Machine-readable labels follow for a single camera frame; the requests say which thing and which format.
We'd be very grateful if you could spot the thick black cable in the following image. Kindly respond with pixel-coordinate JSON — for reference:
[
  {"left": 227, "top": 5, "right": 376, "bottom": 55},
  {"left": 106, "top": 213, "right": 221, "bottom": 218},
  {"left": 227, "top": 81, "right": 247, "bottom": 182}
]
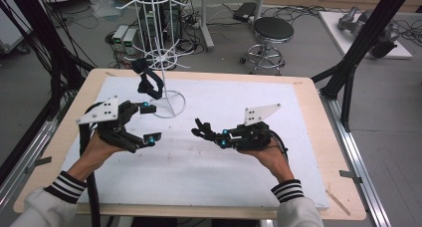
[{"left": 78, "top": 102, "right": 103, "bottom": 227}]

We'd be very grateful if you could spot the aluminium rail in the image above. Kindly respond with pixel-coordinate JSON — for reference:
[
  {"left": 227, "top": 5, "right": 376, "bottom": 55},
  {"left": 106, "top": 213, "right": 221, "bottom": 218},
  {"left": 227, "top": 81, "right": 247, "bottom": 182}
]
[
  {"left": 318, "top": 89, "right": 393, "bottom": 227},
  {"left": 0, "top": 115, "right": 58, "bottom": 210}
]

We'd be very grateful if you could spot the white platform with grey device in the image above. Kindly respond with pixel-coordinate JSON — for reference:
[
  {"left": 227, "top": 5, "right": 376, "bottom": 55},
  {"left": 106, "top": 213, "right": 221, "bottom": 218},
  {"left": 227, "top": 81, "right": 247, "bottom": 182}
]
[{"left": 317, "top": 5, "right": 413, "bottom": 61}]

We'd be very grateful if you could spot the power supply unit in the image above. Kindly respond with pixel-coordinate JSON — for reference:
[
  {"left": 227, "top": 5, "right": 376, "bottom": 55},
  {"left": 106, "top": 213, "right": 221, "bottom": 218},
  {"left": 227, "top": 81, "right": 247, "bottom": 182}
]
[
  {"left": 122, "top": 27, "right": 139, "bottom": 56},
  {"left": 111, "top": 24, "right": 129, "bottom": 53}
]

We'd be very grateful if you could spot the thin wooden stick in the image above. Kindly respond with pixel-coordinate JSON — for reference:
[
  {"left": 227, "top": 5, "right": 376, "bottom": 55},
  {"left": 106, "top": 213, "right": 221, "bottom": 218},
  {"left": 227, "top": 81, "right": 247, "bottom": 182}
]
[{"left": 325, "top": 188, "right": 351, "bottom": 217}]

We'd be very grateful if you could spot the grey-legged wooden desk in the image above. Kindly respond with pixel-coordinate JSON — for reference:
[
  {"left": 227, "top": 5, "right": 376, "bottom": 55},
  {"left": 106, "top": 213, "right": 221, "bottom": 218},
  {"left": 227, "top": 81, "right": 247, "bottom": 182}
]
[{"left": 197, "top": 0, "right": 267, "bottom": 53}]

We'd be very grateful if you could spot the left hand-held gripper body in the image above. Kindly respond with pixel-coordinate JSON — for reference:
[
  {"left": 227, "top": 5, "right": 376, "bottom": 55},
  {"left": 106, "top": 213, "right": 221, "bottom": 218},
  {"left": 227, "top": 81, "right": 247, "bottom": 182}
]
[{"left": 76, "top": 95, "right": 147, "bottom": 154}]

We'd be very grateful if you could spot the black metal frame with cables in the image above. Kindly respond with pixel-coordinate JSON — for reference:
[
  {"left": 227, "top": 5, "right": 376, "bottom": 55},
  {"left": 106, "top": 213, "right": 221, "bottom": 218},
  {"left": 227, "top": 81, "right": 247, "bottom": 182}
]
[{"left": 0, "top": 0, "right": 98, "bottom": 175}]

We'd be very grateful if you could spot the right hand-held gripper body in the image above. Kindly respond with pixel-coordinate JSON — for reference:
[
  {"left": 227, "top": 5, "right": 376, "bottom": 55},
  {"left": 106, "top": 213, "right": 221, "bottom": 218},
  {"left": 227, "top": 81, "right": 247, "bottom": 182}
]
[{"left": 228, "top": 103, "right": 283, "bottom": 152}]

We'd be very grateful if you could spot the metal clamp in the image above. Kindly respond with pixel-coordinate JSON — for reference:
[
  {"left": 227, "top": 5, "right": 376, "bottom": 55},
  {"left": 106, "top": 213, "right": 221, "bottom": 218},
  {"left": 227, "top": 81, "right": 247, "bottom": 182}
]
[
  {"left": 338, "top": 169, "right": 363, "bottom": 185},
  {"left": 25, "top": 155, "right": 54, "bottom": 175}
]

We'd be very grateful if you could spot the flat black box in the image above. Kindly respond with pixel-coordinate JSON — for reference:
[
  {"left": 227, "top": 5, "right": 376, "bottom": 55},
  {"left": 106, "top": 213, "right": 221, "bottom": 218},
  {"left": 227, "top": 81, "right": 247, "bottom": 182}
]
[{"left": 232, "top": 1, "right": 258, "bottom": 23}]

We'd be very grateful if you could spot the person's right hand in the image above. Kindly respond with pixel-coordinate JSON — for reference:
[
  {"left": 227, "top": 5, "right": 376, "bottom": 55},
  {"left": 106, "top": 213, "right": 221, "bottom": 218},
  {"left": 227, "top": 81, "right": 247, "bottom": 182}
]
[{"left": 238, "top": 137, "right": 296, "bottom": 188}]

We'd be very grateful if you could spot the black round stool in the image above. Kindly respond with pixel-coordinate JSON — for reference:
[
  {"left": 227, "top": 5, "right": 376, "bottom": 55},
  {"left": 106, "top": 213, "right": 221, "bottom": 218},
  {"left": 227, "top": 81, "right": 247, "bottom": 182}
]
[{"left": 240, "top": 16, "right": 296, "bottom": 77}]

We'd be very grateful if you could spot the white foam mat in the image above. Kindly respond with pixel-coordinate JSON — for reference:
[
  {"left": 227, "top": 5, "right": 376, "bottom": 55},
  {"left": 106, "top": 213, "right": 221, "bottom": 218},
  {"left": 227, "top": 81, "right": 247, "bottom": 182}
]
[{"left": 61, "top": 75, "right": 331, "bottom": 210}]

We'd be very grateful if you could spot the thin black cable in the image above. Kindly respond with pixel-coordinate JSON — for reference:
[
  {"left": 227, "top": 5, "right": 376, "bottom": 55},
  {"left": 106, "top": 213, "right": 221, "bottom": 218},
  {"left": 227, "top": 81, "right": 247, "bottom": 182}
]
[{"left": 268, "top": 129, "right": 290, "bottom": 162}]

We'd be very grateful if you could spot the person's left hand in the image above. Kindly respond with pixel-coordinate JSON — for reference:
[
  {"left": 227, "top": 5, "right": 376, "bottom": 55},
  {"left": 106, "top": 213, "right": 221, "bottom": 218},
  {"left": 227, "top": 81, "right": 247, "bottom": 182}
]
[{"left": 67, "top": 130, "right": 126, "bottom": 184}]

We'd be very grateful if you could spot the white wire display rack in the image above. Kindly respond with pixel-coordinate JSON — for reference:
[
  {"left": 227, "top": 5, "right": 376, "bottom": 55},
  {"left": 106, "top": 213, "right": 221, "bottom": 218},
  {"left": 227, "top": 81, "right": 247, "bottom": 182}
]
[{"left": 103, "top": 0, "right": 197, "bottom": 119}]

